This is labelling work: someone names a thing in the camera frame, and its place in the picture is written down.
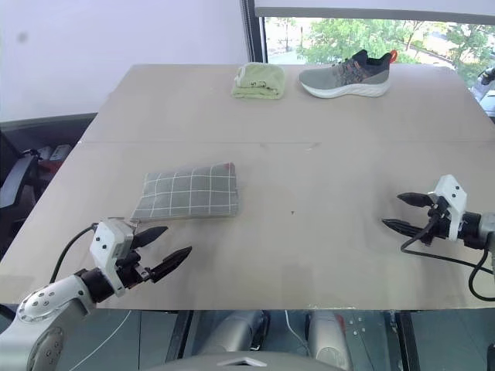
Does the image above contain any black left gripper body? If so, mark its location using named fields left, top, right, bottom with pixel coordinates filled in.
left=115, top=236, right=153, bottom=289

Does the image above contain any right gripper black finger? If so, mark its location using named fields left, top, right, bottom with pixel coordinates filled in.
left=397, top=192, right=432, bottom=208
left=381, top=219, right=426, bottom=238

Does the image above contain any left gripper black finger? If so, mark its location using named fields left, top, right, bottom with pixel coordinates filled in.
left=133, top=226, right=169, bottom=250
left=149, top=246, right=193, bottom=284

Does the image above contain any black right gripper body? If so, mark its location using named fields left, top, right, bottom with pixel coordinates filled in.
left=422, top=194, right=454, bottom=247

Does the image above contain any grey checked folded cloth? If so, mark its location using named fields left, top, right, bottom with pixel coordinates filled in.
left=129, top=162, right=242, bottom=223

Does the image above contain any silver rounded leg shell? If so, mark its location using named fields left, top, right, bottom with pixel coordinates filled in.
left=199, top=309, right=271, bottom=355
left=306, top=309, right=353, bottom=369

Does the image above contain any grey rounded torso edge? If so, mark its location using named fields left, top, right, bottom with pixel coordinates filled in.
left=145, top=349, right=351, bottom=371

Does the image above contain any red and white clutter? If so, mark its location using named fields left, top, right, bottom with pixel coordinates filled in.
left=37, top=143, right=73, bottom=172

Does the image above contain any white and black device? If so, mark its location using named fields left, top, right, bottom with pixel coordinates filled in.
left=470, top=66, right=495, bottom=117

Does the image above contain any grey-green sneaker with white sole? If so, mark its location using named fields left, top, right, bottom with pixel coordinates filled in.
left=298, top=49, right=398, bottom=99

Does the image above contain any black office chair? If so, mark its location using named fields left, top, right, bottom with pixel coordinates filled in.
left=0, top=129, right=42, bottom=248

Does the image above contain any folded light green towel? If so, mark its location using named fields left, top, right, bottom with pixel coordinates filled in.
left=230, top=62, right=286, bottom=100

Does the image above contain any grey roller blind bar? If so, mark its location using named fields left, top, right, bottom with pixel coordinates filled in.
left=254, top=6, right=495, bottom=19

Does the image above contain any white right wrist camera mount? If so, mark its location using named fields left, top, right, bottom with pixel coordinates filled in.
left=432, top=174, right=468, bottom=241

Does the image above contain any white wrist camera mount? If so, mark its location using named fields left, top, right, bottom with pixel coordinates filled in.
left=432, top=174, right=468, bottom=241
left=89, top=218, right=135, bottom=298

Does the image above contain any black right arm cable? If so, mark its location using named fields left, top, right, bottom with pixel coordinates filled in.
left=400, top=208, right=495, bottom=301

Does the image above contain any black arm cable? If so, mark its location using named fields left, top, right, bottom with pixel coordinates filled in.
left=49, top=223, right=97, bottom=285
left=400, top=208, right=495, bottom=301

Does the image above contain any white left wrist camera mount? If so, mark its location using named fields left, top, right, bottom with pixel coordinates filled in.
left=89, top=218, right=135, bottom=298

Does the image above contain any black table frame strut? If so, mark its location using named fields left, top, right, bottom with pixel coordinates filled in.
left=165, top=309, right=195, bottom=361
left=384, top=309, right=422, bottom=371

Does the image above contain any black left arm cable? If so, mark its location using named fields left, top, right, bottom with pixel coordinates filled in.
left=49, top=223, right=97, bottom=285

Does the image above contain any thin white cable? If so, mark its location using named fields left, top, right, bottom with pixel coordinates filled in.
left=81, top=309, right=133, bottom=371
left=284, top=309, right=311, bottom=352

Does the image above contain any dark window frame post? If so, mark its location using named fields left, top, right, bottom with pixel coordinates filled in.
left=239, top=0, right=269, bottom=65

